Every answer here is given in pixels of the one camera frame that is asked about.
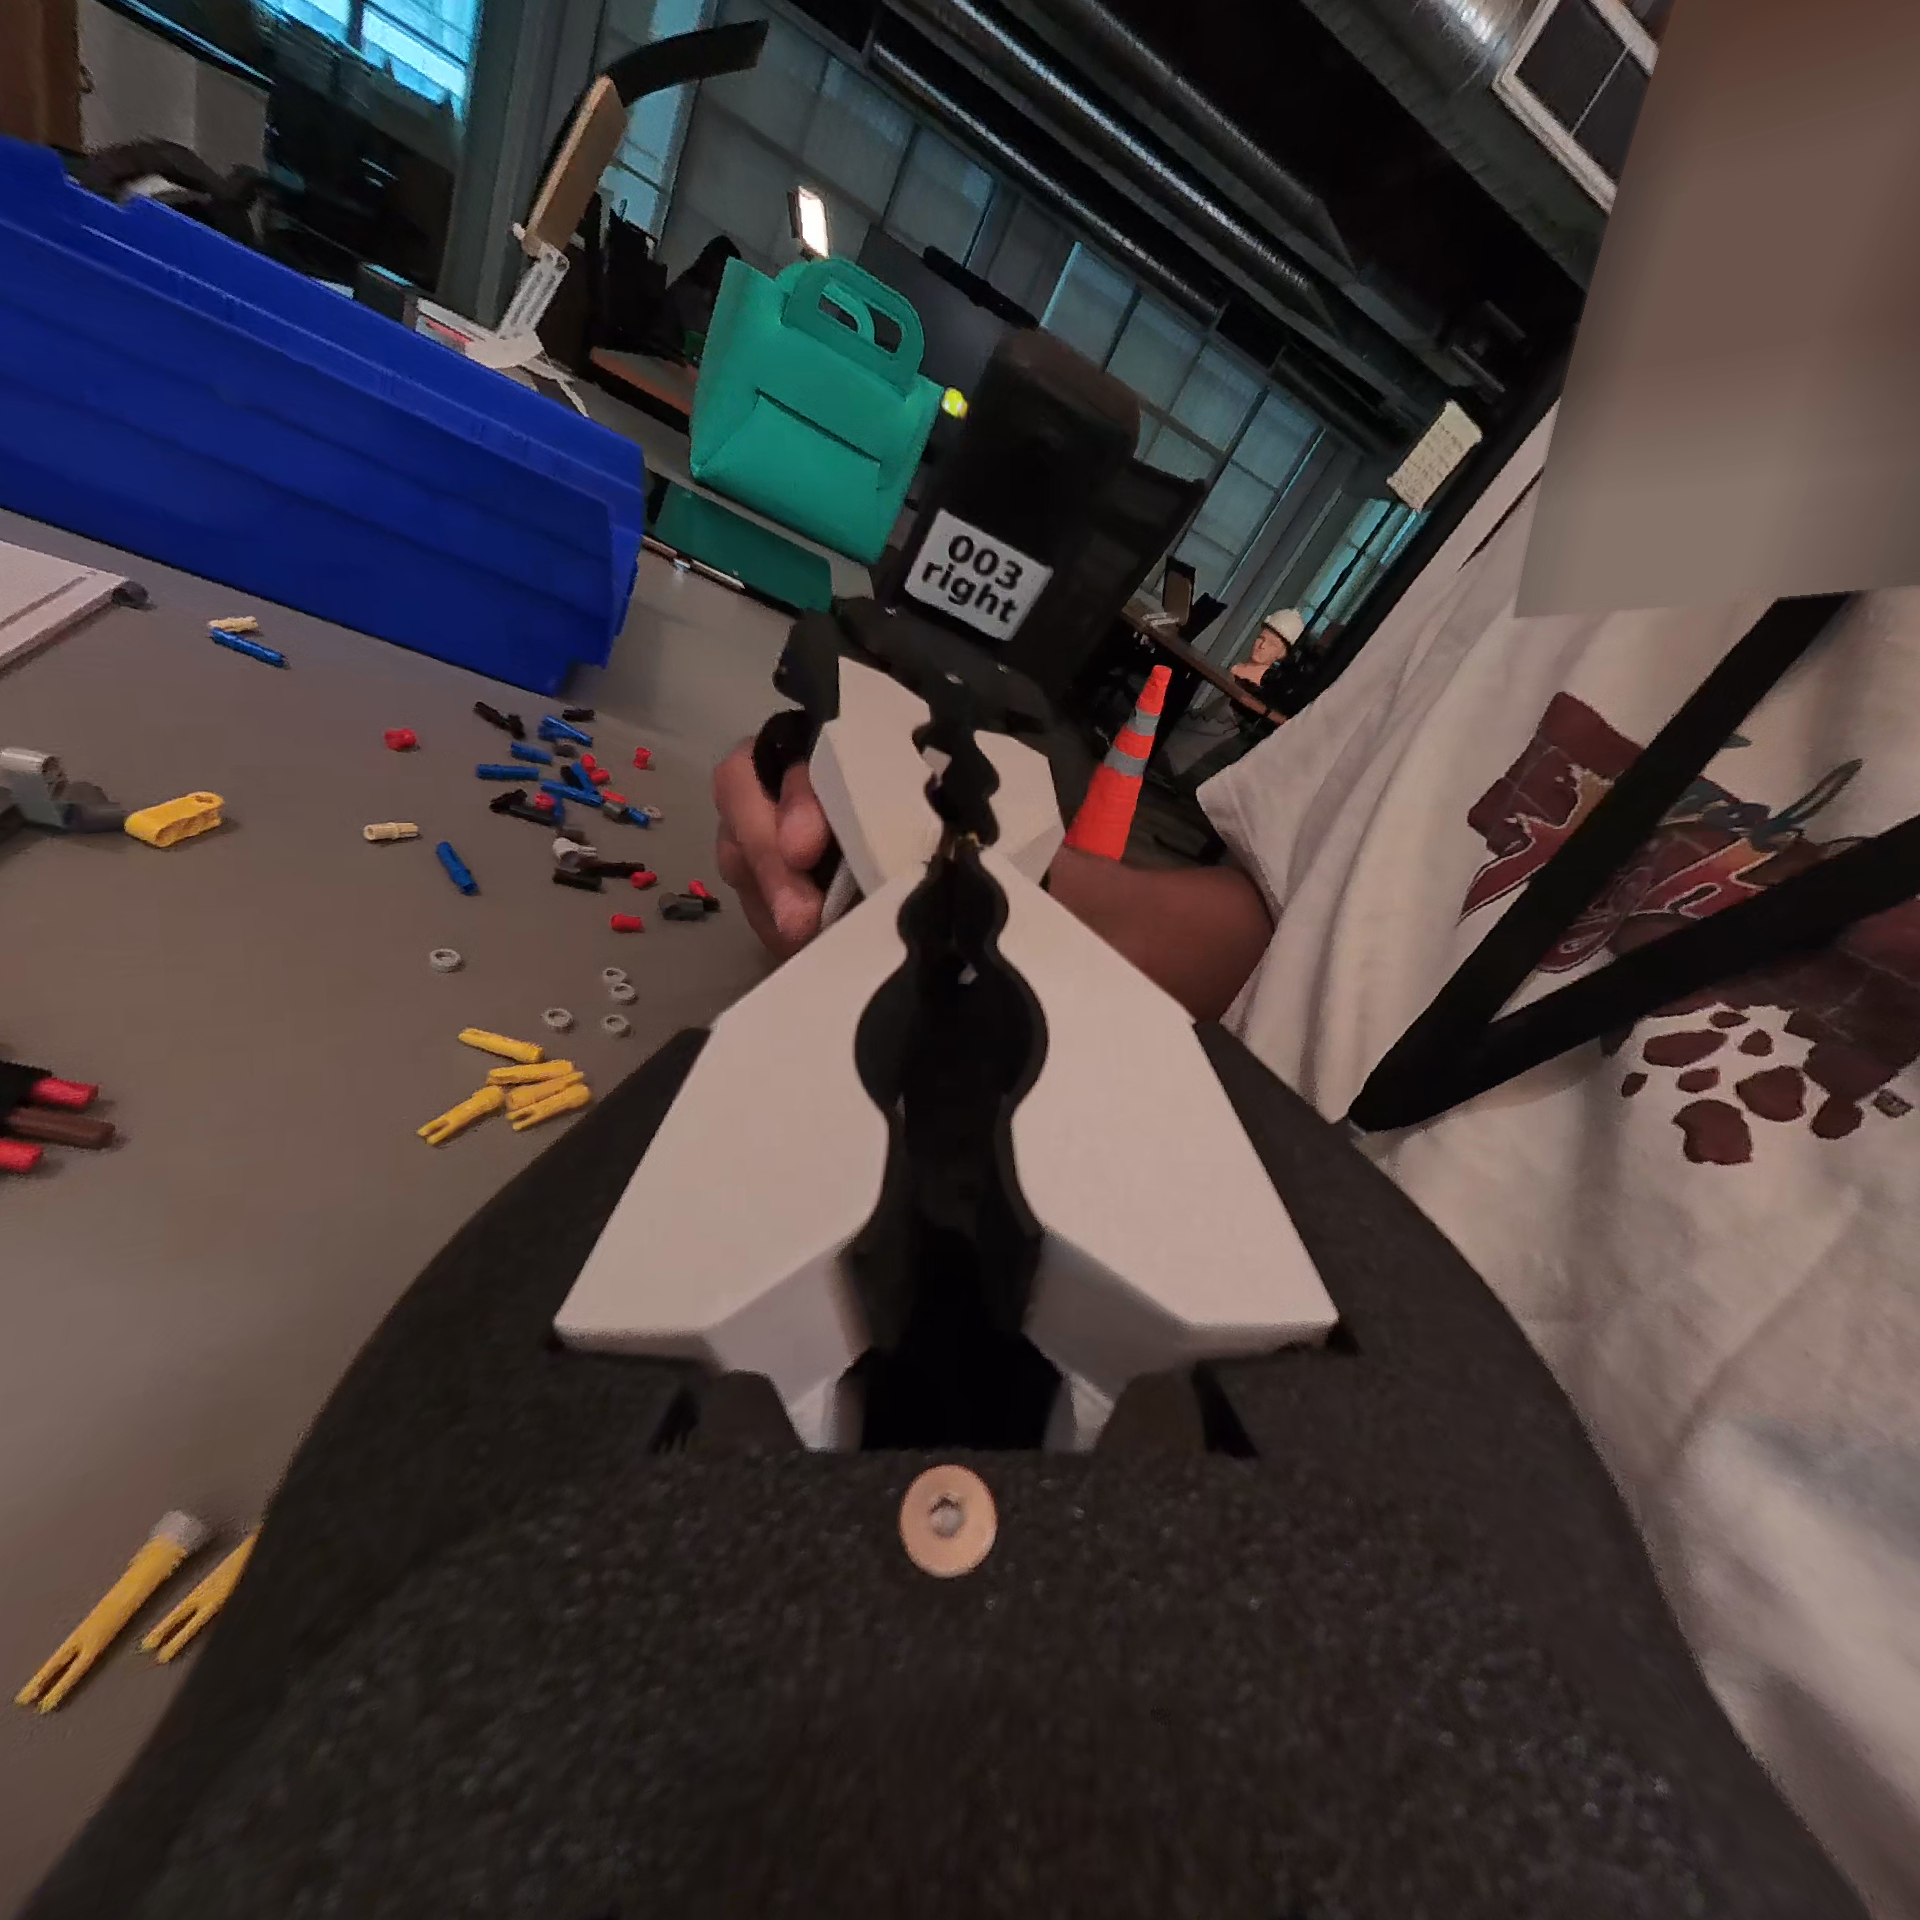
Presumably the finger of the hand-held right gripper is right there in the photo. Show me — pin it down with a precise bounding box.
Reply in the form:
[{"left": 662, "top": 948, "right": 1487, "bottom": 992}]
[
  {"left": 958, "top": 733, "right": 1074, "bottom": 891},
  {"left": 806, "top": 659, "right": 969, "bottom": 905}
]

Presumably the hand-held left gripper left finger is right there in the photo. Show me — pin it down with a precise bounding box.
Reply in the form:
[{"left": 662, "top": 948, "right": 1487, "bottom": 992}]
[{"left": 552, "top": 862, "right": 965, "bottom": 1446}]

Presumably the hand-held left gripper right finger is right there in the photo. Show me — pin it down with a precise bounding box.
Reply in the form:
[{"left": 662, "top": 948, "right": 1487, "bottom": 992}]
[{"left": 965, "top": 862, "right": 1343, "bottom": 1430}]

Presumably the pile of yellow lego pins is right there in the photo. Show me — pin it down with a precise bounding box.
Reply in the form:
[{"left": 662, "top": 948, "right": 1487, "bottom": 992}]
[{"left": 417, "top": 1028, "right": 596, "bottom": 1147}]

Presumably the cluster of grey lego rings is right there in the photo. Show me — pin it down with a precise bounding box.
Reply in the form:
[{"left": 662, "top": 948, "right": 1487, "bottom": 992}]
[{"left": 427, "top": 945, "right": 639, "bottom": 1040}]

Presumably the person's right forearm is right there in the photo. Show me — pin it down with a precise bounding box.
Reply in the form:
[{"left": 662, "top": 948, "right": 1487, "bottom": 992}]
[{"left": 1049, "top": 846, "right": 1277, "bottom": 1021}]

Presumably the pile of mixed lego pins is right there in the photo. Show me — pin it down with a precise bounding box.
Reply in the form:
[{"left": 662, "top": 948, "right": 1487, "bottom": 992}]
[{"left": 471, "top": 699, "right": 725, "bottom": 937}]

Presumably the yellow lego pin grey cap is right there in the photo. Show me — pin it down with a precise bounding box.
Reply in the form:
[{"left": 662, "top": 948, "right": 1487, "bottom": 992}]
[
  {"left": 144, "top": 1529, "right": 263, "bottom": 1666},
  {"left": 14, "top": 1507, "right": 211, "bottom": 1713}
]

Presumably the grey black lego chassis assembly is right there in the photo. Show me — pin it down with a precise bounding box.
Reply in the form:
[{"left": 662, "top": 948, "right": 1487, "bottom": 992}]
[{"left": 0, "top": 743, "right": 128, "bottom": 1183}]

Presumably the lego instruction booklet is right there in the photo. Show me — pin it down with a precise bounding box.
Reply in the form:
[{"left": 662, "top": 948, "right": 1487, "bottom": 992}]
[{"left": 0, "top": 540, "right": 144, "bottom": 670}]

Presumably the person's right hand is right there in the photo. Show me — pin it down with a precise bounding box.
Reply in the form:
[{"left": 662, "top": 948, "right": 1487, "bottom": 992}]
[{"left": 712, "top": 738, "right": 868, "bottom": 955}]

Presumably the orange traffic cone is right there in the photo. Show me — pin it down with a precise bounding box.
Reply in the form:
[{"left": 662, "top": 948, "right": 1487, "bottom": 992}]
[{"left": 1062, "top": 663, "right": 1175, "bottom": 862}]

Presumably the teal tote bag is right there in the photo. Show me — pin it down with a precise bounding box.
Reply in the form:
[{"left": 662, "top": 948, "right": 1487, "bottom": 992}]
[{"left": 686, "top": 254, "right": 928, "bottom": 563}]

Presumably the stack of blue plastic bins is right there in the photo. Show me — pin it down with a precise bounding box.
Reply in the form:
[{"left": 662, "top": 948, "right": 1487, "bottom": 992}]
[{"left": 0, "top": 135, "right": 647, "bottom": 699}]

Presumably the ceiling air vent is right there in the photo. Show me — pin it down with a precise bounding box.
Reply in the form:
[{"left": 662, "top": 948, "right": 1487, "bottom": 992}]
[{"left": 1499, "top": 0, "right": 1659, "bottom": 165}]

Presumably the metal ceiling duct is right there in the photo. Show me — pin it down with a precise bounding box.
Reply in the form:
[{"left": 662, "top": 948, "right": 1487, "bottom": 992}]
[{"left": 869, "top": 0, "right": 1503, "bottom": 303}]

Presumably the black shoulder strap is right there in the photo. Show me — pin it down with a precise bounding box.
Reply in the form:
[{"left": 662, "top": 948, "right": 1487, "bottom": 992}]
[{"left": 1348, "top": 593, "right": 1920, "bottom": 1134}]

